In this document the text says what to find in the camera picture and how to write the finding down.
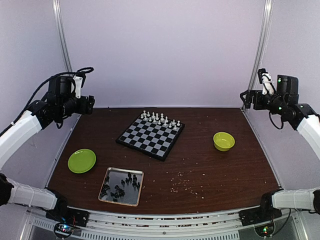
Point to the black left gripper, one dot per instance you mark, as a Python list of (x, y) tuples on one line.
[(87, 104)]

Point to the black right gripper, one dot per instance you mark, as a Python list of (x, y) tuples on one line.
[(256, 93)]

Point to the black and grey chessboard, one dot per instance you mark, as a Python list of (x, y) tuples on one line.
[(152, 134)]

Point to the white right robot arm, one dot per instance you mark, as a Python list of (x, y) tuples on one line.
[(283, 100)]

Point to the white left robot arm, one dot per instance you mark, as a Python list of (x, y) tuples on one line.
[(61, 101)]

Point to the green bowl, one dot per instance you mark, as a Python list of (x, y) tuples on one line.
[(223, 141)]

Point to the green plate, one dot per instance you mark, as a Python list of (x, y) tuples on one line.
[(81, 161)]

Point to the metal tray with wood rim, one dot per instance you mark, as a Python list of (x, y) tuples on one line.
[(121, 186)]

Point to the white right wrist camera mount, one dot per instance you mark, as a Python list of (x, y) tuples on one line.
[(267, 84)]

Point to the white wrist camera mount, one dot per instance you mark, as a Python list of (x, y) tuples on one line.
[(78, 82), (267, 84)]

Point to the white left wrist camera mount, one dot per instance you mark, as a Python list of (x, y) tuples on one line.
[(78, 82)]

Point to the right aluminium frame post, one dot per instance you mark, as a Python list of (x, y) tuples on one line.
[(262, 42)]

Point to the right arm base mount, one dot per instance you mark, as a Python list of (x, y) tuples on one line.
[(263, 221)]

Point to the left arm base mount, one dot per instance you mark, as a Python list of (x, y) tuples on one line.
[(67, 224)]

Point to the aluminium front rail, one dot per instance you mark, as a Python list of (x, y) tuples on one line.
[(221, 225)]

